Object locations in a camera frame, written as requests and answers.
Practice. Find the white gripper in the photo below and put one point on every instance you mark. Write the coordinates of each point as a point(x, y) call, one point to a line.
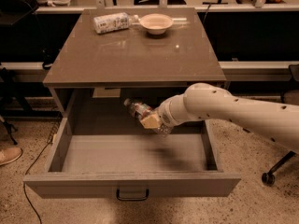
point(164, 114)

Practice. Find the clear plastic water bottle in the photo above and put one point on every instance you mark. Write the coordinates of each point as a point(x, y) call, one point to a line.
point(139, 110)

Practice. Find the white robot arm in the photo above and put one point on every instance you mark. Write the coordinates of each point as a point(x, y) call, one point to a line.
point(276, 122)

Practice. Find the open grey top drawer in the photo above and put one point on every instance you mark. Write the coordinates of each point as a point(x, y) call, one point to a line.
point(99, 148)

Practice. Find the grey drawer cabinet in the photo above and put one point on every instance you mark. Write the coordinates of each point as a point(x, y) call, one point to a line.
point(132, 58)

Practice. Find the white bowl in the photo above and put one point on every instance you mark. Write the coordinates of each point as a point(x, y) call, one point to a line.
point(156, 24)

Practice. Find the tan shoe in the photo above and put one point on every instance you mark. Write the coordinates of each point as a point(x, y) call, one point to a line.
point(9, 155)

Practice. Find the black chair at left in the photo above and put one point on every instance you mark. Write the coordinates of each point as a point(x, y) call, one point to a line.
point(13, 13)

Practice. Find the black drawer handle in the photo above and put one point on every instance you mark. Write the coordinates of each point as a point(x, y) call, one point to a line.
point(132, 195)

